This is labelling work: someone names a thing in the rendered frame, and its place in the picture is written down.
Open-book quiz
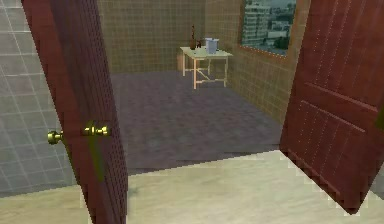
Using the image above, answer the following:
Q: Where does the pale blue bucket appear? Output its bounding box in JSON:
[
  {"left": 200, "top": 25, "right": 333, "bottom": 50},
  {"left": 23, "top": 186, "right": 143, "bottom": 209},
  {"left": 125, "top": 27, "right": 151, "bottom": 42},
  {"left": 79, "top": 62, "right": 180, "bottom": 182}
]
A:
[{"left": 204, "top": 37, "right": 220, "bottom": 55}]

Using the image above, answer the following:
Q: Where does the dark red panelled door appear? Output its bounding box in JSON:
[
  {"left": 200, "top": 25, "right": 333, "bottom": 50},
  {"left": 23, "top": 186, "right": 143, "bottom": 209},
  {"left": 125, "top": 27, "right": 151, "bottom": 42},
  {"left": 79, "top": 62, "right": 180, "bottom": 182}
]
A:
[{"left": 279, "top": 0, "right": 384, "bottom": 216}]

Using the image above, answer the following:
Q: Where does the pale wooden table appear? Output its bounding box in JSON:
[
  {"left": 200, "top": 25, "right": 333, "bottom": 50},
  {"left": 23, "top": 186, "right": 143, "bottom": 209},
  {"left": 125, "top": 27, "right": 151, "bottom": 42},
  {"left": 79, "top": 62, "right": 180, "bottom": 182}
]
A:
[{"left": 176, "top": 46, "right": 234, "bottom": 90}]

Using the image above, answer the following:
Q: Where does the dark brown bottle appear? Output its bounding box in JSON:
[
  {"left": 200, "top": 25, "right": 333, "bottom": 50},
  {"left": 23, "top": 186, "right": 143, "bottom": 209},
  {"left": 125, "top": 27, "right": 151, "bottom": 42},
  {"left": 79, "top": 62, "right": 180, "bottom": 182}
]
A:
[{"left": 189, "top": 24, "right": 197, "bottom": 51}]

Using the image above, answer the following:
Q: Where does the dark red room door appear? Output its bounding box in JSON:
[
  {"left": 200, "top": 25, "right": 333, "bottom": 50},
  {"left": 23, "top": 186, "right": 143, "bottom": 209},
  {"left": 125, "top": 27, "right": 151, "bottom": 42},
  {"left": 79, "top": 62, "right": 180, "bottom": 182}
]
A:
[{"left": 20, "top": 0, "right": 130, "bottom": 224}]

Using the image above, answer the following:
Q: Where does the window with city view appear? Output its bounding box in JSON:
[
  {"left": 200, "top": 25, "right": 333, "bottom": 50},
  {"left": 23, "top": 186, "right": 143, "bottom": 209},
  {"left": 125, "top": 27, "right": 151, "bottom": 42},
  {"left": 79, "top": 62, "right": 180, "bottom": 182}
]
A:
[{"left": 239, "top": 0, "right": 298, "bottom": 58}]

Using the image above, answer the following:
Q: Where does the brass door knob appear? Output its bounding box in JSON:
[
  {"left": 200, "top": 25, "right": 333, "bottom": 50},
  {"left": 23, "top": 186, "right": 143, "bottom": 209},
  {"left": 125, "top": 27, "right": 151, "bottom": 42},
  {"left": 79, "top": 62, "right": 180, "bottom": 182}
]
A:
[
  {"left": 82, "top": 122, "right": 111, "bottom": 138},
  {"left": 46, "top": 130, "right": 64, "bottom": 146}
]

